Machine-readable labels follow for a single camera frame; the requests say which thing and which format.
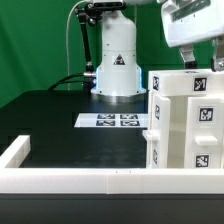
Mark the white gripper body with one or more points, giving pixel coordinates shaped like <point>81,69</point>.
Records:
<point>191,21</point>

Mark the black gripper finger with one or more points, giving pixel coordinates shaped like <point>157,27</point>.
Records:
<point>217,61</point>
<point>187,54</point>

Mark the white cabinet body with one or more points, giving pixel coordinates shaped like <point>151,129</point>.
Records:
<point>177,129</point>

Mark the white cabinet door panel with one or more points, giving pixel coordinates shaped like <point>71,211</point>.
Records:
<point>157,132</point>

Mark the white cabinet top block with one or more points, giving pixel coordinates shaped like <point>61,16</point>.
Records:
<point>186,82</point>

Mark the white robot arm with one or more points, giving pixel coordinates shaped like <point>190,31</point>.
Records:
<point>118,77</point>

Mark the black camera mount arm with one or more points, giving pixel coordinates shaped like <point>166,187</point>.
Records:
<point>87,36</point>

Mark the white marker base plate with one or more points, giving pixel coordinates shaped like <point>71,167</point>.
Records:
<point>111,120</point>

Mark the white U-shaped fence wall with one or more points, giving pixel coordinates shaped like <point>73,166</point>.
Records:
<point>14,179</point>

